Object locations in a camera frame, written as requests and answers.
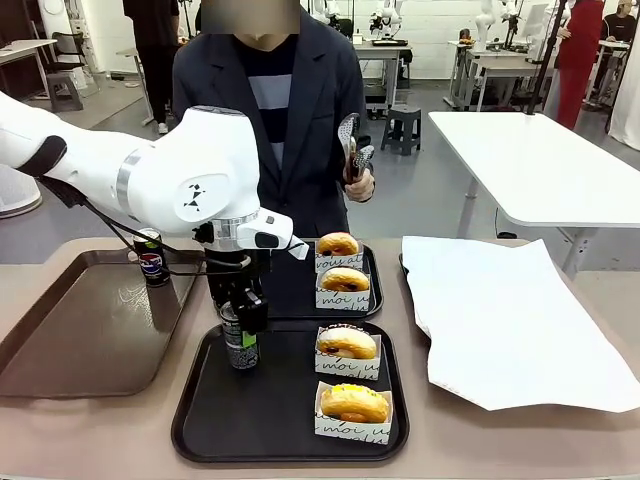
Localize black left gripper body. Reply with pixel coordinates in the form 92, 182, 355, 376
205, 247, 274, 304

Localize green and white drink can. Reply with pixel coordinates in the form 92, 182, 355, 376
219, 301, 262, 371

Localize metal serving tongs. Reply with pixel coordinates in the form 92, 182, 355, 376
337, 113, 376, 184

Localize person's left hand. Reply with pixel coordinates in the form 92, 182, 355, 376
343, 168, 376, 204

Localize small black serving tray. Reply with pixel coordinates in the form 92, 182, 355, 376
213, 239, 384, 321

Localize black Pepsi can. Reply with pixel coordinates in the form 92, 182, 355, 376
132, 227, 172, 288

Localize glazed donut in paper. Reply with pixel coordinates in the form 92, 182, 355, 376
314, 272, 372, 311

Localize plain glazed donut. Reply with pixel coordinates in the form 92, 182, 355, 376
320, 267, 372, 293

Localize large black serving tray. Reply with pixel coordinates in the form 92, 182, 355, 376
170, 320, 410, 464

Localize brown plastic tray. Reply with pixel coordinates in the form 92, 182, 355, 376
0, 248, 207, 400

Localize black tray under paper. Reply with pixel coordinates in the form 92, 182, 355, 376
398, 252, 434, 346

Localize person in dark blazer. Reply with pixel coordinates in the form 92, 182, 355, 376
171, 0, 369, 239

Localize dark grey plastic stool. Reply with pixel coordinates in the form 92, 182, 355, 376
380, 106, 423, 156

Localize white ribbed round base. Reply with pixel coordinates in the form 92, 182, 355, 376
0, 163, 44, 220

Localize person in black clothes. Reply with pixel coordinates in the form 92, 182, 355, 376
122, 0, 181, 136

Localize grey desk with white leg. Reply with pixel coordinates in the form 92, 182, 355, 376
117, 47, 156, 126

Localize light grey plastic stool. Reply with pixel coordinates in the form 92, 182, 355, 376
46, 73, 85, 112

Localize large white paper sheet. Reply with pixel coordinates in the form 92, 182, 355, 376
400, 234, 640, 414

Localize grey desk under small robot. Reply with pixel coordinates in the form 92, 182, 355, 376
353, 39, 415, 111

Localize black office chair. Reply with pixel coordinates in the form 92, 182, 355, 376
49, 31, 89, 74

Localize small white background robot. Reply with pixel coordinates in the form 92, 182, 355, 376
369, 0, 405, 41

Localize light wooden desk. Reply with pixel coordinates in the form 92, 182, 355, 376
0, 38, 59, 69

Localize white rectangular table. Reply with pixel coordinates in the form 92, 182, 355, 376
427, 110, 640, 281

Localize grey workshop desk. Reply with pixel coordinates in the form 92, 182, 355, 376
449, 39, 559, 114

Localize black slanted pole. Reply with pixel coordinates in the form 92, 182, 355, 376
522, 0, 571, 117

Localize person in red apron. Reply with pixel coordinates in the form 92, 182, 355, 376
542, 0, 606, 132

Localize seated person with beige cap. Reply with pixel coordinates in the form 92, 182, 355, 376
599, 0, 639, 51

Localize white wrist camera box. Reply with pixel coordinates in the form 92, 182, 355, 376
235, 212, 310, 261

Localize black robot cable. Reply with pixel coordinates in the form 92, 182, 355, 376
39, 177, 211, 279

